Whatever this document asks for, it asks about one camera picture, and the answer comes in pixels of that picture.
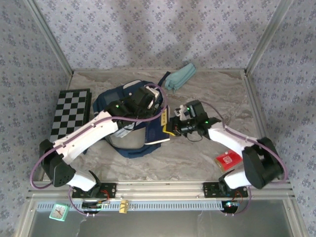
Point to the blue book yellow label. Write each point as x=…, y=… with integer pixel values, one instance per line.
x=153, y=130

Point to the navy blue backpack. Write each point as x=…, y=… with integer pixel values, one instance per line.
x=133, y=148

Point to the teal pencil case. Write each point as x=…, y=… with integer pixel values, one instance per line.
x=180, y=76

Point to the red box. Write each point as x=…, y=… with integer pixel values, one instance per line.
x=228, y=160

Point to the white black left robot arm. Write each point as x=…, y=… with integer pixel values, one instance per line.
x=86, y=133

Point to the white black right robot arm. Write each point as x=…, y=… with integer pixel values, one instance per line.
x=227, y=138

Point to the black grey chessboard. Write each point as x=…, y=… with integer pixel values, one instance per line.
x=70, y=111

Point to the tan connector block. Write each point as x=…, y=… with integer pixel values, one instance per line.
x=124, y=207

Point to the grey metal panel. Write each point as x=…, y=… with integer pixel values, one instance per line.
x=160, y=224

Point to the green alarm clock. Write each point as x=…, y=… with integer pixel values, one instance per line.
x=58, y=212

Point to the aluminium side rail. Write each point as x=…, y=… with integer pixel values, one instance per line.
x=250, y=86

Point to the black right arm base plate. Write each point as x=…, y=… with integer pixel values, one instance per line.
x=209, y=190

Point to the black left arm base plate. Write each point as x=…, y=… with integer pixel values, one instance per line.
x=111, y=190

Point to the aluminium frame post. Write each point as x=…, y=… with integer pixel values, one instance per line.
x=51, y=37
x=268, y=37

